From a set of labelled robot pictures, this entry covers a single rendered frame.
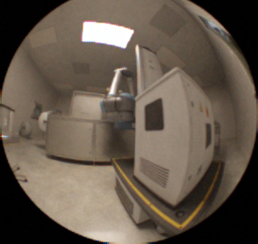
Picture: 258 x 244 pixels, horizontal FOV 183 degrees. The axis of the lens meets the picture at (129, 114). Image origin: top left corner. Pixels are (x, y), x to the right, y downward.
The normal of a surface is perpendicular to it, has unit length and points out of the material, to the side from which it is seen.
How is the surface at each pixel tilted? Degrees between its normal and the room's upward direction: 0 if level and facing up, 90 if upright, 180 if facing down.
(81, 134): 90
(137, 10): 180
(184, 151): 90
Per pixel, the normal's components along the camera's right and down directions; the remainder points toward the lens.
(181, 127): -0.92, -0.10
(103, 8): -0.02, 0.98
